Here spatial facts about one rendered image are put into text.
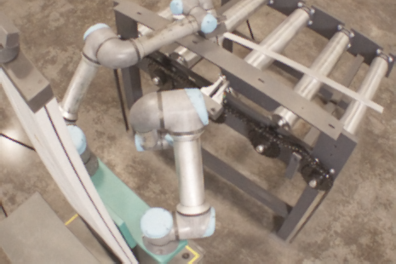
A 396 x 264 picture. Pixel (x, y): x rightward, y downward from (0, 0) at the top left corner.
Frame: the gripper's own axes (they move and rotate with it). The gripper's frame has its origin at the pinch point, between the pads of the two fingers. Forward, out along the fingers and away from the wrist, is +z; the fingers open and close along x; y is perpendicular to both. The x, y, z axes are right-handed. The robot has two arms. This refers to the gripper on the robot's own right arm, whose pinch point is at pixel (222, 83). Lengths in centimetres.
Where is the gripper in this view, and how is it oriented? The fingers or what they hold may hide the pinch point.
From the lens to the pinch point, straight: 163.2
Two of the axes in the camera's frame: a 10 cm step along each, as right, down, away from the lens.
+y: -1.0, -3.9, -9.2
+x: -7.7, -5.6, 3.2
